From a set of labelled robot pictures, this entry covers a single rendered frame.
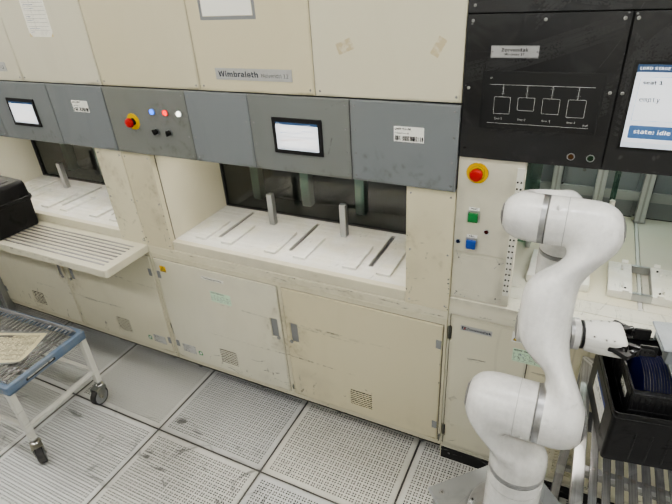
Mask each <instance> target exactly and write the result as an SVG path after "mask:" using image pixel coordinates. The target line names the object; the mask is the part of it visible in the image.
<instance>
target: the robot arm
mask: <svg viewBox="0 0 672 504"><path fill-rule="evenodd" d="M500 219H501V224H502V227H503V229H504V230H505V231H506V232H507V233H508V234H509V235H511V236H512V237H514V238H517V239H520V240H523V241H528V242H534V243H539V249H538V256H537V263H536V270H535V275H533V276H532V277H531V278H530V279H529V280H528V282H527V283H526V285H525V287H524V290H523V293H522V298H521V303H520V309H519V312H518V314H517V317H516V323H515V339H516V341H518V342H521V343H522V345H523V347H524V348H525V350H526V351H527V352H528V354H529V355H530V356H531V357H532V359H533V360H534V362H535V363H537V364H538V365H540V367H541V368H542V370H543V371H544V374H545V378H546V380H545V382H544V383H540V382H536V381H533V380H529V379H525V378H521V377H517V376H514V375H510V374H506V373H501V372H496V371H484V372H481V373H478V374H477V375H475V376H474V377H473V378H472V379H471V381H470V382H469V383H468V386H467V389H466V393H465V401H464V404H465V410H466V414H467V417H468V419H469V421H470V423H471V425H472V427H473V428H474V430H475V431H476V433H477V434H478V435H479V437H480V438H481V439H482V441H483V442H484V443H485V444H486V446H487V447H488V448H489V449H490V454H489V462H488V469H487V476H486V481H484V482H482V483H480V484H479V485H478V486H476V487H475V488H474V490H473V491H472V492H471V494H470V496H469V499H468V503H467V504H543V503H542V501H541V500H540V497H541V492H542V488H543V484H544V480H545V475H546V471H547V466H548V455H547V451H546V449H545V447H548V448H551V449H556V450H570V449H573V448H575V447H577V446H578V445H579V444H580V443H581V442H582V441H583V440H584V438H585V434H586V430H587V414H586V410H585V406H584V403H583V400H582V396H581V393H580V391H579V388H578V385H577V382H576V379H575V376H574V372H573V369H572V364H571V358H570V349H576V350H577V349H578V348H581V349H583V350H584V351H587V352H590V353H594V354H598V355H603V356H608V357H613V358H621V359H624V360H626V361H627V360H629V359H631V358H634V357H638V356H647V357H654V358H655V357H656V356H657V353H658V350H659V347H658V346H651V345H643V344H641V345H640V346H638V345H636V344H633V343H630V342H628V341H627V337H630V336H632V338H634V339H642V340H650V337H651V334H652V330H651V329H643V328H634V327H633V326H628V325H626V324H625V323H622V322H620V321H618V320H613V321H604V320H581V319H580V318H577V317H573V313H574V308H575V303H576V299H577V295H578V291H579V289H580V286H581V284H582V283H583V282H584V280H585V279H586V278H587V277H588V276H589V275H590V274H591V273H593V272H594V271H595V270H596V269H597V268H599V267H600V266H601V265H603V264H604V263H605V262H607V261H608V260H610V259H611V258H612V257H613V256H614V255H616V254H617V252H618V251H619V250H620V249H621V247H622V245H623V243H624V242H625V238H626V232H627V225H626V221H625V217H624V216H623V214H622V213H621V212H620V211H619V210H618V209H617V208H616V207H615V206H613V205H611V204H609V203H605V202H602V201H597V200H590V199H583V198H582V196H581V195H580V194H578V193H577V192H576V191H574V190H569V189H566V190H549V189H529V190H523V191H520V192H517V193H515V194H513V195H512V196H510V197H509V198H508V199H507V200H506V201H505V203H504V204H503V207H502V210H501V217H500ZM623 347H625V349H624V348H623ZM629 347H631V348H634V349H632V350H628V348H629ZM539 387H540V388H539ZM538 393H539V394H538ZM537 398H538V399H537ZM536 403H537V404H536ZM535 408H536V409H535ZM534 413H535V414H534ZM532 424H533V425H532ZM531 429H532V430H531Z"/></svg>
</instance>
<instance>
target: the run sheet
mask: <svg viewBox="0 0 672 504"><path fill-rule="evenodd" d="M49 332H50V331H38V332H24V331H0V365H3V364H13V363H20V362H21V361H22V360H24V359H25V358H26V357H27V356H29V355H30V354H31V353H32V352H33V351H34V350H35V349H36V347H37V346H38V345H39V344H40V343H41V342H42V341H43V339H44V338H45V337H46V336H47V335H48V333H49Z"/></svg>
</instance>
